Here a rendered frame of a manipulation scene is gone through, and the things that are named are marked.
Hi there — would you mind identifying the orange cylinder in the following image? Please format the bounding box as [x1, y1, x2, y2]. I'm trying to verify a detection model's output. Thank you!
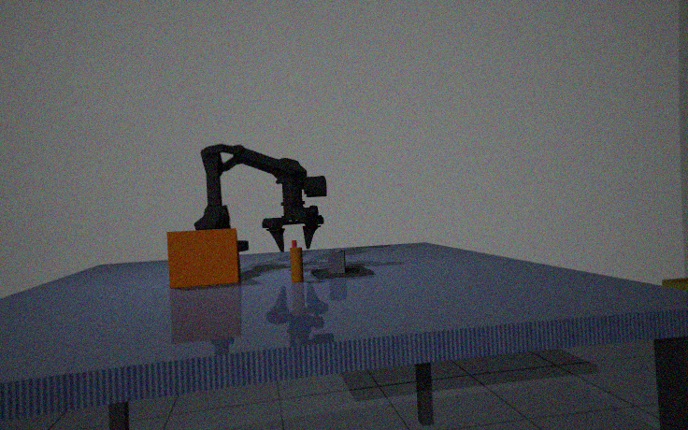
[290, 248, 304, 282]

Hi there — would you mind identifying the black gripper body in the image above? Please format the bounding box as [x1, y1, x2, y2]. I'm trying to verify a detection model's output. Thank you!
[262, 197, 324, 229]

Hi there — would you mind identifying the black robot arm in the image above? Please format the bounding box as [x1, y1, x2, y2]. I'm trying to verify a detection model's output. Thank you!
[194, 144, 327, 230]

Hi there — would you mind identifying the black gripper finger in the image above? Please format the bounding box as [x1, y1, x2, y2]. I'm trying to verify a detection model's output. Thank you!
[303, 225, 321, 249]
[266, 228, 285, 252]

